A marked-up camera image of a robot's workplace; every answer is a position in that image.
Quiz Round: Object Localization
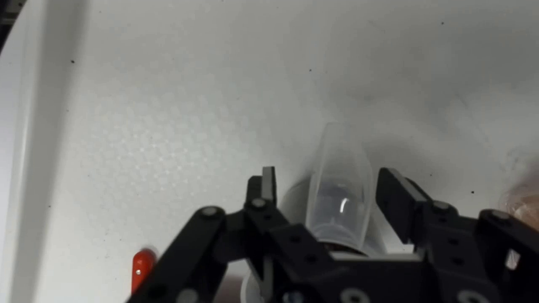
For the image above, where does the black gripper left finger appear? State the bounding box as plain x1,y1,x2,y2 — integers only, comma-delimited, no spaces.
127,165,334,303

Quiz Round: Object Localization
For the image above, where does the white plastic tray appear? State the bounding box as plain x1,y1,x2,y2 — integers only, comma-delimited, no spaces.
0,0,539,303

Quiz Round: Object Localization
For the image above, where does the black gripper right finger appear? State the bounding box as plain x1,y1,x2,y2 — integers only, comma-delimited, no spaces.
376,167,539,303

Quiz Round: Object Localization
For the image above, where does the small orange round shaker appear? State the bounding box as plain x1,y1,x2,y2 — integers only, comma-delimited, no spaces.
130,247,159,295

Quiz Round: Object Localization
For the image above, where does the small dark cup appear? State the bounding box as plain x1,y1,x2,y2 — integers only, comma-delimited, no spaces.
305,121,379,257

